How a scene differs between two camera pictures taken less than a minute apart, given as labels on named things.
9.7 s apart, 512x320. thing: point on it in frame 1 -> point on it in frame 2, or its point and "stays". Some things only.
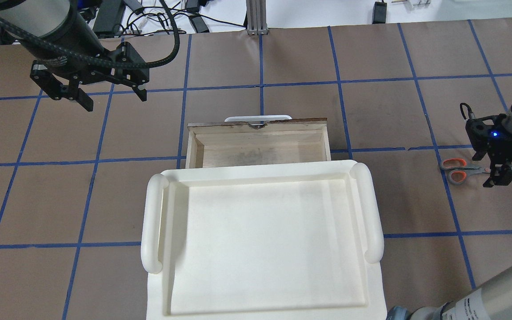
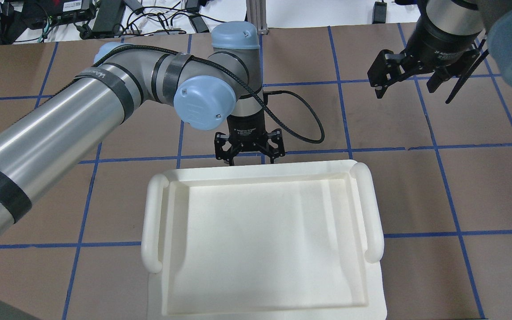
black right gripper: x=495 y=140 -> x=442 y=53
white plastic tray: x=285 y=241 stays
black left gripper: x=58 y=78 -> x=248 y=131
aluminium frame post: x=256 y=17 stays
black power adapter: x=379 y=12 stays
